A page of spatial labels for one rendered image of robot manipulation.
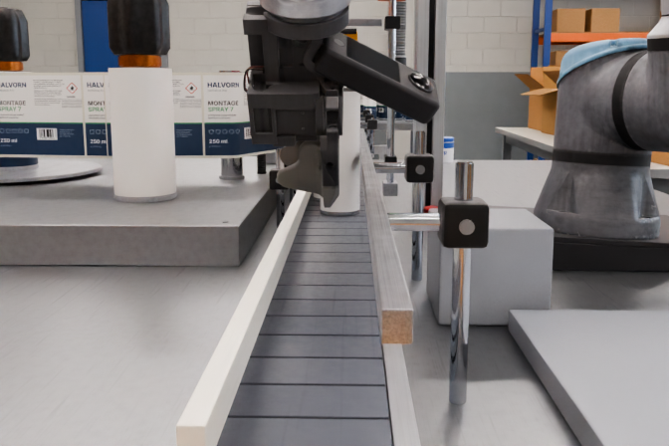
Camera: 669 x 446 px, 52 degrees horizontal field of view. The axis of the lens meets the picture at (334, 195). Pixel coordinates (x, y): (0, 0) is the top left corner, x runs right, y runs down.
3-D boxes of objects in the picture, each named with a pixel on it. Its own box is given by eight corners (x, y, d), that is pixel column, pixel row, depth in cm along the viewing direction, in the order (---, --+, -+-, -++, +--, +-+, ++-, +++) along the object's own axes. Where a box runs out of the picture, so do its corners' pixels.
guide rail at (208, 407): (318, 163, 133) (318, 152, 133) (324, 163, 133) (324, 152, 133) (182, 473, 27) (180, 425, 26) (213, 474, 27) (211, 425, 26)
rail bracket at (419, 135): (363, 275, 78) (364, 129, 76) (428, 276, 78) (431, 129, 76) (364, 284, 75) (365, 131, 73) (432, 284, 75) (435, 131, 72)
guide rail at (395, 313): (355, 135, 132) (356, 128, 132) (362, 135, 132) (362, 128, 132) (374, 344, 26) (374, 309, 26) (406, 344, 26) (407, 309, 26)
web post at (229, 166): (221, 176, 125) (218, 71, 122) (246, 176, 125) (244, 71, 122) (216, 179, 120) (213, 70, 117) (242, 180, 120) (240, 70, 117)
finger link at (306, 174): (281, 204, 70) (275, 128, 65) (339, 204, 70) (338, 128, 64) (279, 224, 68) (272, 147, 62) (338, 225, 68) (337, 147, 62)
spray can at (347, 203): (324, 208, 92) (323, 52, 89) (362, 210, 92) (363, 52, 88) (316, 216, 87) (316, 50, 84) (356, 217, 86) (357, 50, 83)
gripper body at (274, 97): (261, 107, 68) (250, -12, 60) (348, 107, 67) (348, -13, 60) (252, 152, 62) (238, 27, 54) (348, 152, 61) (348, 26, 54)
